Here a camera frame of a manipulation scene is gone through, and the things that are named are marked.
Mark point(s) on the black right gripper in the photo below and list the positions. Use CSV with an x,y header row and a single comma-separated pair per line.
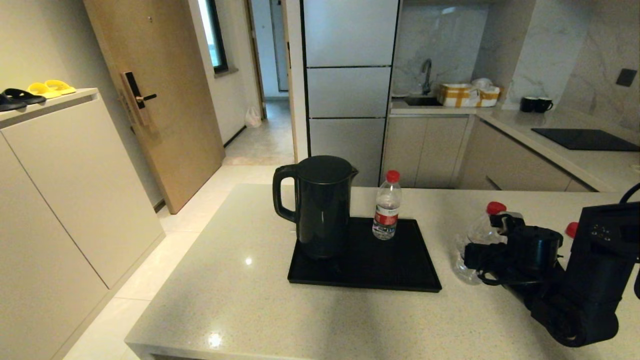
x,y
535,250

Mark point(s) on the clear water bottle red cap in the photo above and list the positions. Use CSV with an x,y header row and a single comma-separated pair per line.
x,y
386,210
482,232
571,230

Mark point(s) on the black electric kettle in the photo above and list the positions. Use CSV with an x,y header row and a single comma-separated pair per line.
x,y
320,215

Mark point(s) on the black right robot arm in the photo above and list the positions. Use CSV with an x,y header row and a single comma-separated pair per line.
x,y
600,260

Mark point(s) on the black rectangular serving tray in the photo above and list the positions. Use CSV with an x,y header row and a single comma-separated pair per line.
x,y
390,265

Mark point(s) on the beige kitchen base cabinets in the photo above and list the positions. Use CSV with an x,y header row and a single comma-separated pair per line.
x,y
425,150

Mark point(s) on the black induction cooktop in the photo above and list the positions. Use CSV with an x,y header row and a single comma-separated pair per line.
x,y
585,140

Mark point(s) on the black mug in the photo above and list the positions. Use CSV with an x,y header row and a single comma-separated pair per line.
x,y
527,104
542,105

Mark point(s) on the crumpled white bag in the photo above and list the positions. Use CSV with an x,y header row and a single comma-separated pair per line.
x,y
481,84

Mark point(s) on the dark kitchen sink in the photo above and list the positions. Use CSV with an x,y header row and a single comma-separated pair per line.
x,y
422,101

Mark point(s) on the metal kitchen faucet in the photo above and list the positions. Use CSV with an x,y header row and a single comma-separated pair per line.
x,y
426,74

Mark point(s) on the tall grey refrigerator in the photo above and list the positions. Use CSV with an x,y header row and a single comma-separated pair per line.
x,y
347,95

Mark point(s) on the white plastic bag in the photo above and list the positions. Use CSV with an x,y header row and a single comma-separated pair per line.
x,y
252,119

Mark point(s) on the dark framed window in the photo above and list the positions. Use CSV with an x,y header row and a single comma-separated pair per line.
x,y
214,35

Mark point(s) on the light wooden door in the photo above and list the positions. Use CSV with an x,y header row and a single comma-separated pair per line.
x,y
165,100

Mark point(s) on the white shoe cabinet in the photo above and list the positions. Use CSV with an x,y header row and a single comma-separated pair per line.
x,y
75,200

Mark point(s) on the yellow slipper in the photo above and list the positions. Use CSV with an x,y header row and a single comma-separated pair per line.
x,y
42,90
60,87

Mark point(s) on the black slipper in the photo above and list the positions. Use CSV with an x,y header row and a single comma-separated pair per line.
x,y
10,103
25,96

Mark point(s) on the dark wall outlet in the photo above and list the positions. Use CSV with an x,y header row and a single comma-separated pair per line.
x,y
626,77

